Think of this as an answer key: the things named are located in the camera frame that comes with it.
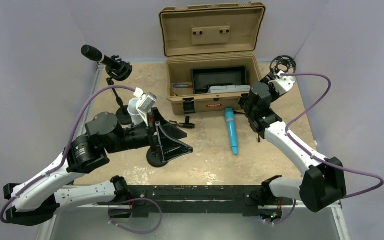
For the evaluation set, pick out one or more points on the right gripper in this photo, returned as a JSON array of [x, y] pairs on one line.
[[275, 93]]

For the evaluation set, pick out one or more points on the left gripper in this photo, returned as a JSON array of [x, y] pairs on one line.
[[169, 147]]

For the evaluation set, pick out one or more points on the black tripod shock mount stand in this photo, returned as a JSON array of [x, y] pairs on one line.
[[282, 64]]

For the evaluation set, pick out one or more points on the silver white microphone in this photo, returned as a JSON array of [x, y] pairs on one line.
[[136, 118]]

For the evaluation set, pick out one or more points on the blue microphone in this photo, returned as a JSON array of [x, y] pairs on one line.
[[231, 129]]

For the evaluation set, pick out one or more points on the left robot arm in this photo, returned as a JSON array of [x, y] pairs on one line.
[[40, 198]]

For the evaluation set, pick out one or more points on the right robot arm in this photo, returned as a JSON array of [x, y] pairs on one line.
[[323, 180]]

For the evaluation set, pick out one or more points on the black microphone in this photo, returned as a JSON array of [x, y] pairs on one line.
[[96, 55]]

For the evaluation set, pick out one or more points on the small black mic clip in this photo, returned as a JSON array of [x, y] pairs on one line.
[[186, 124]]

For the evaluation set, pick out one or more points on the grey plastic parts box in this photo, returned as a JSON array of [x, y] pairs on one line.
[[228, 89]]

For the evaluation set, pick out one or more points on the black tray in toolbox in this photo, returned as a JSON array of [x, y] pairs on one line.
[[204, 78]]

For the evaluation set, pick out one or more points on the tan plastic toolbox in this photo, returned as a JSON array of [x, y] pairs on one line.
[[209, 36]]

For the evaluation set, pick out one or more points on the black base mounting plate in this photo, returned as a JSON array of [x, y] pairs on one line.
[[246, 200]]

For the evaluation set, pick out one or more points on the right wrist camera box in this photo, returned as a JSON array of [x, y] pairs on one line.
[[283, 83]]

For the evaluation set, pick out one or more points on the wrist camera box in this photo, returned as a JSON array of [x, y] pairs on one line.
[[283, 83], [144, 103]]

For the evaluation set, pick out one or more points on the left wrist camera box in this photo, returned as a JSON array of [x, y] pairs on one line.
[[144, 103]]

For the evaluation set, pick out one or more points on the red handled screwdriver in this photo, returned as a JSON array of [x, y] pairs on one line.
[[182, 85]]

